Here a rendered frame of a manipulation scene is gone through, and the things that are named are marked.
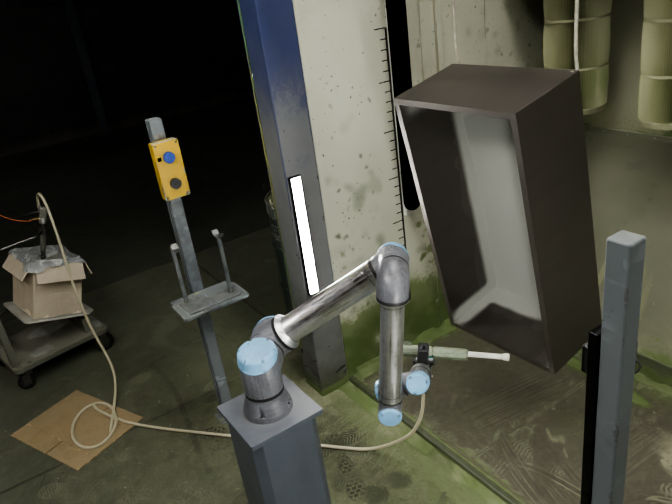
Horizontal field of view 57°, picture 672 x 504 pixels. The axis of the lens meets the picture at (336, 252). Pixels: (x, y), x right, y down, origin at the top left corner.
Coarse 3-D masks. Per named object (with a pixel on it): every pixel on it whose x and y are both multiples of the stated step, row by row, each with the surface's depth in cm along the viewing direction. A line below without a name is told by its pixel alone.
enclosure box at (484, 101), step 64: (448, 128) 270; (512, 128) 206; (576, 128) 224; (448, 192) 281; (512, 192) 275; (576, 192) 235; (448, 256) 293; (512, 256) 299; (576, 256) 247; (512, 320) 297; (576, 320) 261
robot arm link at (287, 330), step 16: (384, 256) 220; (400, 256) 219; (352, 272) 230; (368, 272) 225; (336, 288) 230; (352, 288) 227; (368, 288) 226; (304, 304) 237; (320, 304) 232; (336, 304) 230; (352, 304) 232; (272, 320) 241; (288, 320) 238; (304, 320) 235; (320, 320) 234; (256, 336) 239; (272, 336) 238; (288, 336) 238; (304, 336) 241; (288, 352) 244
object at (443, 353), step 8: (408, 344) 279; (408, 352) 277; (416, 352) 276; (432, 352) 275; (440, 352) 273; (448, 352) 273; (456, 352) 272; (464, 352) 271; (472, 352) 272; (480, 352) 271; (464, 360) 272
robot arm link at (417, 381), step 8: (416, 368) 251; (424, 368) 252; (408, 376) 245; (416, 376) 243; (424, 376) 243; (408, 384) 244; (416, 384) 243; (424, 384) 243; (408, 392) 246; (416, 392) 243; (424, 392) 243
